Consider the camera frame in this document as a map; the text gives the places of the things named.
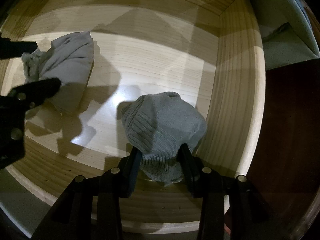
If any pale blue garment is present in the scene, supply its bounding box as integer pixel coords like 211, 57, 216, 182
22, 31, 94, 113

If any grey ribbed knit garment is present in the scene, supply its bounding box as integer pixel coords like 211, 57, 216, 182
121, 92, 207, 185

